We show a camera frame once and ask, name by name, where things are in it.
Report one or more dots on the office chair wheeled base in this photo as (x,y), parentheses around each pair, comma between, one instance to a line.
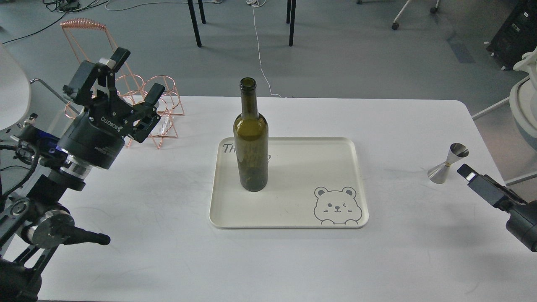
(398,15)

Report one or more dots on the cream bear serving tray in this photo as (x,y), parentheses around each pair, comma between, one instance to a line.
(312,183)

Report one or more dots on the black equipment case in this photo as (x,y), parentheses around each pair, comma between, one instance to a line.
(517,35)

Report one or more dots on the white chair right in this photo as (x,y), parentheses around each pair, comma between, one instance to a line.
(522,99)

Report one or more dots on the white chair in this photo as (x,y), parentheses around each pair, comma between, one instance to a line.
(522,99)
(16,92)

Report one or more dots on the white chair left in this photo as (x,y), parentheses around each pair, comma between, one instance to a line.
(16,92)

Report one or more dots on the steel double jigger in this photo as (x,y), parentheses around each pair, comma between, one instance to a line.
(439,173)

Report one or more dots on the dark green wine bottle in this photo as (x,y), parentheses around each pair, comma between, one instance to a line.
(250,131)

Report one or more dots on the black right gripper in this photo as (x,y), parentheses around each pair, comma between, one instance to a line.
(522,223)

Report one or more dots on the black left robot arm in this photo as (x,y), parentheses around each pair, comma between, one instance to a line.
(32,209)

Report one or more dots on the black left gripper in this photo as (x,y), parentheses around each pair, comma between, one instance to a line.
(96,136)

